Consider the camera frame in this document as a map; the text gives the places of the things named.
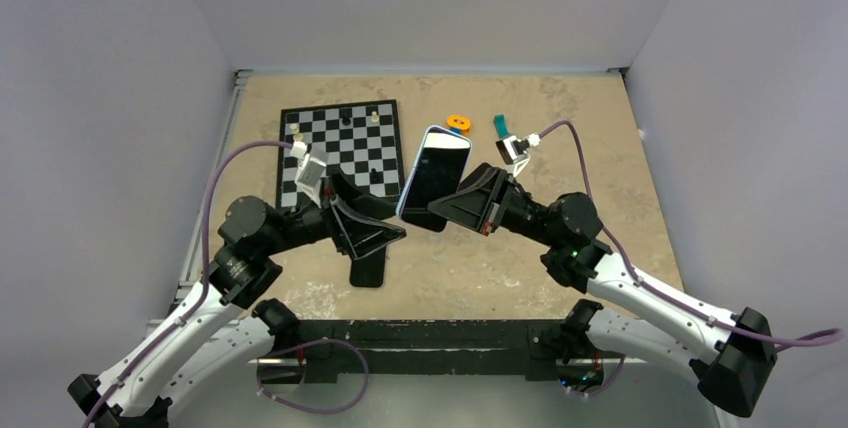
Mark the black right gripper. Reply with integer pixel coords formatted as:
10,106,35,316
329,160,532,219
427,167,560,247

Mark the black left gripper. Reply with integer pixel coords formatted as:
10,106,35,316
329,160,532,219
261,166,406,258

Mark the phone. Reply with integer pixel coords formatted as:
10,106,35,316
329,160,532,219
396,125,472,233

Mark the black phone case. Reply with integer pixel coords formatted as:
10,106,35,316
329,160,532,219
349,248,387,288

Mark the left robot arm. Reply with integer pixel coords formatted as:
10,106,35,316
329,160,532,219
68,170,406,427

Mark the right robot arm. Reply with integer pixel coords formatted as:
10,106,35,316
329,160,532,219
427,164,778,418

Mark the black chess piece near right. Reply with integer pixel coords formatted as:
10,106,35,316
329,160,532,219
369,168,383,184

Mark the teal curved block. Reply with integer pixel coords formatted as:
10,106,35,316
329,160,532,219
493,114,511,139

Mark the black white chessboard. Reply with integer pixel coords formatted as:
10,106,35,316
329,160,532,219
280,99,406,198

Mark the white chess piece tall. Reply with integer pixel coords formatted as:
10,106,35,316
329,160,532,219
288,123,303,142

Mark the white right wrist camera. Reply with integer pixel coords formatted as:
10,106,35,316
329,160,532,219
495,133,541,177

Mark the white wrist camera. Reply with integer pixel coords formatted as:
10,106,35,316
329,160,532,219
290,141,328,205
495,133,541,177

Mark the orange ring block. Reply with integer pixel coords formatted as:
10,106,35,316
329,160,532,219
446,115,472,133

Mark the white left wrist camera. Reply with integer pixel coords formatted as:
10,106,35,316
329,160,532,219
290,141,328,205

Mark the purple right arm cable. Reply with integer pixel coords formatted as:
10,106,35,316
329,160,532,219
536,120,844,351

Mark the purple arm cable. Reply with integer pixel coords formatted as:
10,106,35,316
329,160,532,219
536,120,844,351
80,140,296,428

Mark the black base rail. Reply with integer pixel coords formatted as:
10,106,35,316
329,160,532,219
261,320,620,391

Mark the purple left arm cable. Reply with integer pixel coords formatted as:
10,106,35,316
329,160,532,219
80,140,296,428

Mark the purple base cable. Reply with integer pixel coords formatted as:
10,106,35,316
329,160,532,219
256,336,369,414

